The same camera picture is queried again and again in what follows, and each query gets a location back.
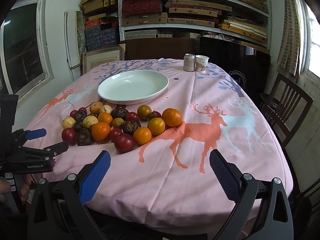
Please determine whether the green-orange tomato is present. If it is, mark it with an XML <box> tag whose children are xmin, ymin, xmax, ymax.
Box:
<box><xmin>137</xmin><ymin>105</ymin><xmax>152</xmax><ymax>121</ymax></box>

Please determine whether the dark mangosteen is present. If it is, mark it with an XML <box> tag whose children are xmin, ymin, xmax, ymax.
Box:
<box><xmin>74</xmin><ymin>110</ymin><xmax>87</xmax><ymax>122</ymax></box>
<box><xmin>73</xmin><ymin>121</ymin><xmax>83</xmax><ymax>133</ymax></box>
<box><xmin>111</xmin><ymin>108</ymin><xmax>129</xmax><ymax>120</ymax></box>
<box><xmin>123</xmin><ymin>120</ymin><xmax>141</xmax><ymax>135</ymax></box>
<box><xmin>76</xmin><ymin>128</ymin><xmax>94</xmax><ymax>146</ymax></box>

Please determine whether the dark cabinet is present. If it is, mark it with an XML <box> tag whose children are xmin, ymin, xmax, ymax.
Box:
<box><xmin>124</xmin><ymin>38</ymin><xmax>199</xmax><ymax>61</ymax></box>

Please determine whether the red cherry tomato front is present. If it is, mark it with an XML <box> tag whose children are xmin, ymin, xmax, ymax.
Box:
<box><xmin>108</xmin><ymin>128</ymin><xmax>123</xmax><ymax>142</ymax></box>

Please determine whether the orange mandarin front left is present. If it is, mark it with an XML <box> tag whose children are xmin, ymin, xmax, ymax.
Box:
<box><xmin>91</xmin><ymin>122</ymin><xmax>111</xmax><ymax>142</ymax></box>

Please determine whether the white board leaning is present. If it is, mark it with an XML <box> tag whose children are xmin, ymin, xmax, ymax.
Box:
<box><xmin>64</xmin><ymin>10</ymin><xmax>81</xmax><ymax>69</ymax></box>

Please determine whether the white oval plate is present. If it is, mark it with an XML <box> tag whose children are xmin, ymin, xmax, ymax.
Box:
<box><xmin>97</xmin><ymin>70</ymin><xmax>169</xmax><ymax>105</ymax></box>

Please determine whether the small red tomato back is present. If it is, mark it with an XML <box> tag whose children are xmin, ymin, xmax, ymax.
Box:
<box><xmin>79</xmin><ymin>107</ymin><xmax>87</xmax><ymax>114</ymax></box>

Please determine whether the olive yellow small fruit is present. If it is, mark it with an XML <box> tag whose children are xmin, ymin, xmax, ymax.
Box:
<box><xmin>112</xmin><ymin>118</ymin><xmax>124</xmax><ymax>129</ymax></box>

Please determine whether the checked curtain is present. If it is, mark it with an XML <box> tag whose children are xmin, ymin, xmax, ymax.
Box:
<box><xmin>277</xmin><ymin>0</ymin><xmax>301</xmax><ymax>79</ymax></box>

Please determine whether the white metal shelf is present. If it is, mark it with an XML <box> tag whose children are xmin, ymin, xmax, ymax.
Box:
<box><xmin>118</xmin><ymin>0</ymin><xmax>272</xmax><ymax>49</ymax></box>

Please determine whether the framed picture leaning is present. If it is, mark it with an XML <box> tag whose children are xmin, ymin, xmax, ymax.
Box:
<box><xmin>81</xmin><ymin>45</ymin><xmax>125</xmax><ymax>74</ymax></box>

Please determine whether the dark wooden chair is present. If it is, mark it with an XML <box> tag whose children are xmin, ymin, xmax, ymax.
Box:
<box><xmin>260</xmin><ymin>73</ymin><xmax>313</xmax><ymax>148</ymax></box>

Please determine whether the window with white frame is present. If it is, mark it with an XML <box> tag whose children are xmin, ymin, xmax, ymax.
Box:
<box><xmin>1</xmin><ymin>0</ymin><xmax>54</xmax><ymax>99</ymax></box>

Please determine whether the dark mangosteen back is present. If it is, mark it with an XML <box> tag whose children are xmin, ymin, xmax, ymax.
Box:
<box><xmin>111</xmin><ymin>108</ymin><xmax>129</xmax><ymax>120</ymax></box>

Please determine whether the large orange mandarin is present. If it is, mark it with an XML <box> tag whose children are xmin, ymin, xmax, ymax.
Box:
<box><xmin>162</xmin><ymin>108</ymin><xmax>182</xmax><ymax>127</ymax></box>

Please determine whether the small red tomato left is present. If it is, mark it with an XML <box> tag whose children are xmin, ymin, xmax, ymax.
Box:
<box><xmin>69</xmin><ymin>110</ymin><xmax>78</xmax><ymax>119</ymax></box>

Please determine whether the small orange mandarin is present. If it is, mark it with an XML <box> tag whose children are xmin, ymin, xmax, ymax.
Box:
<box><xmin>133</xmin><ymin>127</ymin><xmax>152</xmax><ymax>145</ymax></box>

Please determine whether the red cherry tomato with stem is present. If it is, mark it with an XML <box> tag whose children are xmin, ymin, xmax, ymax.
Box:
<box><xmin>149</xmin><ymin>111</ymin><xmax>161</xmax><ymax>120</ymax></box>

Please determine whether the red cherry tomato centre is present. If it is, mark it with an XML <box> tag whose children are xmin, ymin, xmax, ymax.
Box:
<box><xmin>125</xmin><ymin>112</ymin><xmax>139</xmax><ymax>121</ymax></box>

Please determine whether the pink deer tablecloth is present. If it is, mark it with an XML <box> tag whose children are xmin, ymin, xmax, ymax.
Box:
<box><xmin>27</xmin><ymin>59</ymin><xmax>293</xmax><ymax>235</ymax></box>

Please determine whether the pale fruit back right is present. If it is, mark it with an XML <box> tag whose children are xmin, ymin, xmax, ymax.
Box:
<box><xmin>99</xmin><ymin>105</ymin><xmax>113</xmax><ymax>114</ymax></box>

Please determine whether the person's left hand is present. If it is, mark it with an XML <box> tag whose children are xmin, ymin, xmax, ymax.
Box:
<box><xmin>0</xmin><ymin>174</ymin><xmax>41</xmax><ymax>204</ymax></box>

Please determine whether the small orange fruit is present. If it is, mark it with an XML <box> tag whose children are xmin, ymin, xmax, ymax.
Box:
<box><xmin>98</xmin><ymin>112</ymin><xmax>113</xmax><ymax>125</ymax></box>

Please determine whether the small red tomato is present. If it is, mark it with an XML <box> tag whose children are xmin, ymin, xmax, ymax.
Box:
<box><xmin>79</xmin><ymin>107</ymin><xmax>87</xmax><ymax>114</ymax></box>
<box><xmin>69</xmin><ymin>110</ymin><xmax>78</xmax><ymax>119</ymax></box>

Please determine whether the pink drink can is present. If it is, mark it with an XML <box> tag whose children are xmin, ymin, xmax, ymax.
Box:
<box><xmin>183</xmin><ymin>54</ymin><xmax>195</xmax><ymax>72</ymax></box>

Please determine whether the pale yellow round fruit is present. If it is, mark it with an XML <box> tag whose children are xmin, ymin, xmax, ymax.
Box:
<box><xmin>62</xmin><ymin>116</ymin><xmax>76</xmax><ymax>129</ymax></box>

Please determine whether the pale yellow fruit centre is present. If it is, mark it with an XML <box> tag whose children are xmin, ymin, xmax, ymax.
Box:
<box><xmin>82</xmin><ymin>115</ymin><xmax>99</xmax><ymax>130</ymax></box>

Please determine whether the white paper cup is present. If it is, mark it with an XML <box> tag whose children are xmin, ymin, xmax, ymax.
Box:
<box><xmin>195</xmin><ymin>55</ymin><xmax>209</xmax><ymax>73</ymax></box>

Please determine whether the tan fruit back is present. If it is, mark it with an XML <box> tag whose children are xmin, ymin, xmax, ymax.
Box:
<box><xmin>89</xmin><ymin>101</ymin><xmax>103</xmax><ymax>114</ymax></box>

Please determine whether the yellow-orange tomato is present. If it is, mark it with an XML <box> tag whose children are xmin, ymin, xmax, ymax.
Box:
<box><xmin>148</xmin><ymin>118</ymin><xmax>166</xmax><ymax>137</ymax></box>

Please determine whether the small dark red plum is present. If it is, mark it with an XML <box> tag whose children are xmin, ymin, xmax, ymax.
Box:
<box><xmin>61</xmin><ymin>128</ymin><xmax>77</xmax><ymax>145</ymax></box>

